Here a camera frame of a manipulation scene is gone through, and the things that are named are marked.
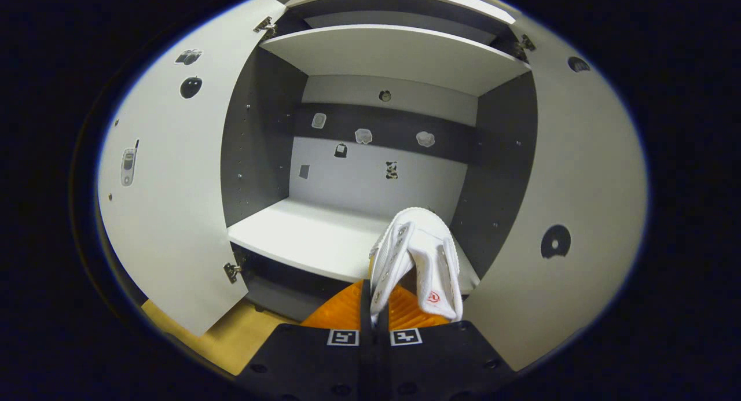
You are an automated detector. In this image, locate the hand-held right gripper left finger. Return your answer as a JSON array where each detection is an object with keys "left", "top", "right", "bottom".
[{"left": 234, "top": 279, "right": 377, "bottom": 401}]

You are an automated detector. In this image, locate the white canvas shoe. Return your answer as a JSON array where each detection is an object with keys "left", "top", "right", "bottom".
[{"left": 369, "top": 207, "right": 464, "bottom": 326}]

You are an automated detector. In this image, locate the cabinet door with disc sticker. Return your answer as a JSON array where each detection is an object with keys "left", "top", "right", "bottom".
[{"left": 463, "top": 13, "right": 649, "bottom": 373}]

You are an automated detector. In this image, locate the white shoe cabinet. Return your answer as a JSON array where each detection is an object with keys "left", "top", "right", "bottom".
[{"left": 220, "top": 0, "right": 539, "bottom": 323}]

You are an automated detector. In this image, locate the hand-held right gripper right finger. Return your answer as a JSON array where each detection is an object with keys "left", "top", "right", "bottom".
[{"left": 375, "top": 284, "right": 519, "bottom": 401}]

